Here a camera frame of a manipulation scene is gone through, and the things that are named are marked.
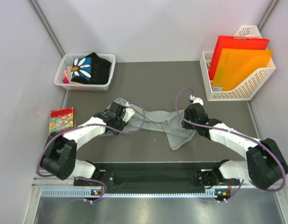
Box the pink beige folded cloths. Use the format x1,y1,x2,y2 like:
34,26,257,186
63,66,72,84

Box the black daisy print t shirt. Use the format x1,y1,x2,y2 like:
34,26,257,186
70,53,112,85

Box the grey t shirt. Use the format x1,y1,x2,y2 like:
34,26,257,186
100,97,197,151

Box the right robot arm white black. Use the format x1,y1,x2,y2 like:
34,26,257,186
182,103,288,190

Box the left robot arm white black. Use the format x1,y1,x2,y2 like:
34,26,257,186
37,102,135,185

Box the grey slotted cable duct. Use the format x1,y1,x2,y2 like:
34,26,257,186
41,188,217,198

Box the red green patterned book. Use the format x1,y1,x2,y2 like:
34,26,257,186
49,107,76,135

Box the red folder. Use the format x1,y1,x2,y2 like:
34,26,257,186
208,35,270,81

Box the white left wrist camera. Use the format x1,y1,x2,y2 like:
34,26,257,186
123,102,135,123

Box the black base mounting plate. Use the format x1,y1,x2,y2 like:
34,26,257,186
73,162,241,194

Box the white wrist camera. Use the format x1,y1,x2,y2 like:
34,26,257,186
189,95,204,106
123,102,135,123

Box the orange folder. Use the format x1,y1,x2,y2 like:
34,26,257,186
212,50,274,91

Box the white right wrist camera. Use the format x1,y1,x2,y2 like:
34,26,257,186
189,95,204,106

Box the white plastic basket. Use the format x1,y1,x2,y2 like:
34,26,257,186
54,53,116,91

